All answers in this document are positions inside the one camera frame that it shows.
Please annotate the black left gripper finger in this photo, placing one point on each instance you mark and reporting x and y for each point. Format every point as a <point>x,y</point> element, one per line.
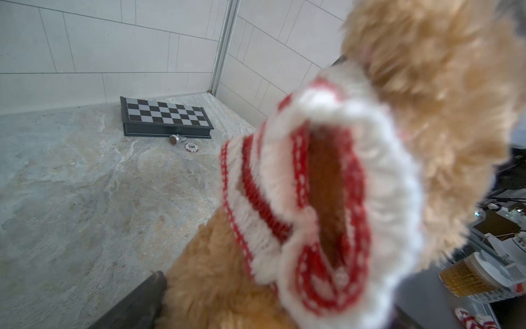
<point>139,309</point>

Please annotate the brown teddy bear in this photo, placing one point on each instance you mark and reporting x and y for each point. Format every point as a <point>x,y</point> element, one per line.
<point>453,76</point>

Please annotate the red white poker chip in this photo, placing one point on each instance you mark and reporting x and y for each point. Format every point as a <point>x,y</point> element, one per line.
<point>191,147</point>

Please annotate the red white striped knit sweater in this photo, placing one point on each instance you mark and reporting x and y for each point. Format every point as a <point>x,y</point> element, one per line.
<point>326,202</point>

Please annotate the folded black chess board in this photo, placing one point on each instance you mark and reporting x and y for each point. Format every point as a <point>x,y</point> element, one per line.
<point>147,118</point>

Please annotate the aluminium corner profile right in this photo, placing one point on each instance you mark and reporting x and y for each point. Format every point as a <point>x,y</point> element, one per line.
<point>231,13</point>

